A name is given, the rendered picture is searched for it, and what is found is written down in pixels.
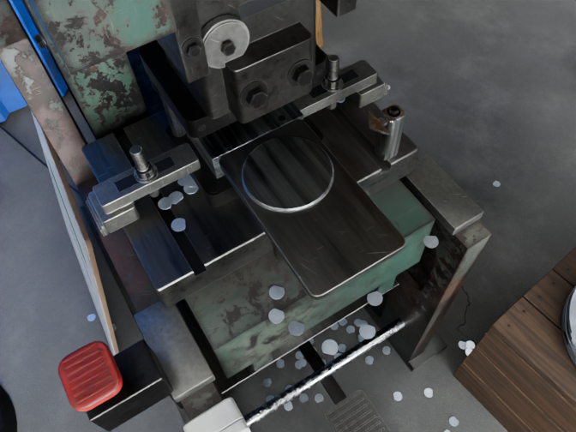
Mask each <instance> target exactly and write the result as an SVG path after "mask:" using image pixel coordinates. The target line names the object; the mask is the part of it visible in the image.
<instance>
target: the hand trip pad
mask: <svg viewBox="0 0 576 432"><path fill-rule="evenodd" d="M58 374H59V377H60V379H61V382H62V384H63V388H64V390H65V392H66V395H67V397H68V400H69V403H70V405H71V406H72V408H74V409H76V410H77V411H90V410H92V409H93V408H94V407H96V406H98V405H100V404H102V403H104V402H105V401H106V400H108V399H110V398H112V397H114V396H115V395H116V394H118V393H119V391H120V390H121V388H122V386H123V378H122V375H121V373H120V371H119V369H118V366H117V364H116V362H115V359H114V357H113V356H112V353H111V350H110V348H109V347H108V346H107V344H106V343H104V342H102V341H93V342H90V343H88V344H86V345H84V346H82V347H81V348H79V349H78V350H76V351H73V352H71V353H70V354H68V355H67V356H66V357H64V358H63V359H62V360H61V362H60V363H59V365H58Z"/></svg>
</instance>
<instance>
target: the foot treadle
mask: <svg viewBox="0 0 576 432"><path fill-rule="evenodd" d="M298 349H299V350H300V352H301V353H302V354H303V356H304V358H305V359H306V361H307V362H308V364H309V366H310V368H312V370H313V371H314V372H315V371H316V370H318V369H319V368H321V367H322V366H324V365H326V364H324V362H323V361H322V360H321V358H320V356H319V355H318V353H317V352H316V350H315V348H314V347H313V346H312V344H311V343H310V342H309V341H307V342H306V343H304V344H302V345H300V346H299V347H298ZM321 384H322V386H324V388H325V389H326V391H327V393H328V395H329V396H330V398H331V399H332V401H333V402H334V404H335V406H333V407H332V408H330V409H329V410H327V411H326V414H325V417H326V420H327V421H328V422H329V424H330V426H331V427H332V429H333V431H334V432H391V431H390V429H389V428H388V426H387V425H386V424H385V423H384V421H383V420H382V418H381V416H380V415H379V413H378V412H377V410H376V409H375V408H374V406H373V405H372V403H371V402H370V401H369V399H368V397H367V396H366V394H365V393H364V392H363V391H362V390H357V391H356V392H354V393H353V394H351V395H350V396H348V397H347V396H346V395H345V393H344V392H343V390H342V389H341V387H340V386H339V384H338V382H336V380H335V379H334V377H333V375H330V376H328V377H326V378H325V379H323V380H322V381H321Z"/></svg>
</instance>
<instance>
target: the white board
mask: <svg viewBox="0 0 576 432"><path fill-rule="evenodd" d="M32 115H33V113H32ZM33 120H34V123H35V126H36V129H37V132H38V135H39V140H40V143H41V146H42V148H43V152H44V155H45V160H46V163H47V165H48V168H49V172H50V174H51V180H52V182H53V185H54V189H55V191H56V194H57V199H58V202H59V205H60V208H61V211H62V214H63V219H64V222H65V224H66V228H67V231H68V234H69V237H70V240H71V242H72V244H73V247H74V250H75V253H76V256H77V259H78V262H79V263H80V266H81V270H82V272H83V275H84V278H85V280H86V282H87V287H88V289H89V291H90V294H91V297H92V299H93V303H94V306H95V308H96V310H97V313H98V316H99V319H100V322H101V325H102V327H103V329H104V332H105V336H106V338H107V341H108V343H109V346H110V348H111V352H112V355H113V356H114V355H116V354H118V353H119V350H118V347H117V341H116V337H115V334H114V330H113V326H112V323H111V317H110V313H109V310H108V306H107V302H106V299H105V294H104V290H103V286H102V283H101V279H100V276H99V270H98V266H97V262H96V259H95V255H94V252H93V246H92V243H91V240H90V237H89V235H88V233H87V229H86V226H85V225H84V222H83V219H82V217H81V214H80V211H79V209H78V206H77V204H76V202H75V198H74V196H73V194H72V191H71V188H70V186H69V183H68V180H67V178H66V176H65V173H64V171H63V168H62V165H61V163H60V160H59V158H58V156H57V153H56V151H55V149H54V148H53V146H52V144H51V143H50V141H49V140H48V138H47V136H46V135H45V132H44V131H43V130H42V128H41V127H40V125H39V123H38V121H37V120H36V118H35V116H34V115H33Z"/></svg>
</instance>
